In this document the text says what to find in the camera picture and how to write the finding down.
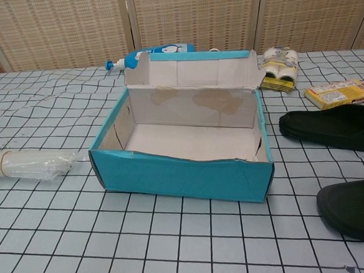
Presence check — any black rubber slipper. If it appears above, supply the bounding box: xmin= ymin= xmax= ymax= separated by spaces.
xmin=277 ymin=103 xmax=364 ymax=161
xmin=315 ymin=173 xmax=364 ymax=248

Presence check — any clear plastic wrapped bundle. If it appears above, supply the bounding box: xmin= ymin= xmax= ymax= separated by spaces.
xmin=0 ymin=143 xmax=80 ymax=187

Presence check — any woven folding screen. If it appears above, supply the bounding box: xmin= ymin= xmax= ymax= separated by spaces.
xmin=0 ymin=0 xmax=364 ymax=75

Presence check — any blue cardboard shoe box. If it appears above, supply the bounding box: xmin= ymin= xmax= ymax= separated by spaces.
xmin=81 ymin=45 xmax=277 ymax=215

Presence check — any white rolls yellow pack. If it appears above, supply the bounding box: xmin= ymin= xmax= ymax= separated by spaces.
xmin=257 ymin=45 xmax=301 ymax=94

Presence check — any checkered light blue tablecloth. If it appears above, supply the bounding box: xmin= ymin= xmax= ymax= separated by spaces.
xmin=0 ymin=47 xmax=364 ymax=273

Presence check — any yellow rectangular packet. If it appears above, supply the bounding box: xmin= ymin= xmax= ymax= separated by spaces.
xmin=303 ymin=79 xmax=364 ymax=109

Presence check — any blue pump detergent bottle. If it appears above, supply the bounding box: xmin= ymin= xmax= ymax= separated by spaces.
xmin=103 ymin=41 xmax=198 ymax=74

